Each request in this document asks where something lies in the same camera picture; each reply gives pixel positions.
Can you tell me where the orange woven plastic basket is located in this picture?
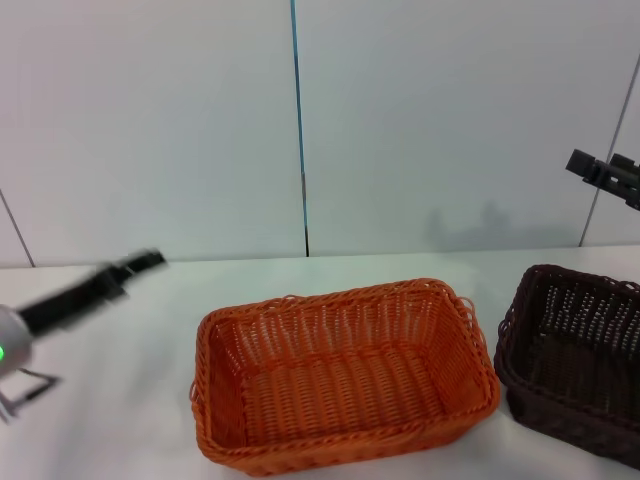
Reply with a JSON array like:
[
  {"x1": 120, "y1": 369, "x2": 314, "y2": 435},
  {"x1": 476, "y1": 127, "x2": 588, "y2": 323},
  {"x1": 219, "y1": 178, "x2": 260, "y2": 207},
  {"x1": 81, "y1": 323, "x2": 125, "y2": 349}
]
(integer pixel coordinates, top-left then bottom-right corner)
[{"x1": 188, "y1": 277, "x2": 502, "y2": 476}]

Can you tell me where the dark brown woven basket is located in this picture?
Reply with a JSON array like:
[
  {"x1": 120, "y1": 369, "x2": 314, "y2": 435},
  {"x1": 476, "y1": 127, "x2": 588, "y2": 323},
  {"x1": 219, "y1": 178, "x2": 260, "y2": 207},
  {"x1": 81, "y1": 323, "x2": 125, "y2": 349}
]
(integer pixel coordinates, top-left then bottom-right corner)
[{"x1": 493, "y1": 263, "x2": 640, "y2": 472}]

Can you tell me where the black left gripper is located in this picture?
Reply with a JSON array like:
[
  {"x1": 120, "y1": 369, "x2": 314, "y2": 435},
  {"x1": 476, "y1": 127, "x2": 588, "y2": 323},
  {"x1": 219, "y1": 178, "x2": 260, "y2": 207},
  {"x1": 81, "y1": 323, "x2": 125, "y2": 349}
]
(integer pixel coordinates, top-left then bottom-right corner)
[{"x1": 16, "y1": 247, "x2": 168, "y2": 347}]

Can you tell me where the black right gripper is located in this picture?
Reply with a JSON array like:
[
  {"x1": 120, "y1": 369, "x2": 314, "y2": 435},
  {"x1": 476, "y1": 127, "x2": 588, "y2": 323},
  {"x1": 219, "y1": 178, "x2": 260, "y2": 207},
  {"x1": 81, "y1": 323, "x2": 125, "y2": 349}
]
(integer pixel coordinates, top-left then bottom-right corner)
[{"x1": 565, "y1": 148, "x2": 640, "y2": 212}]

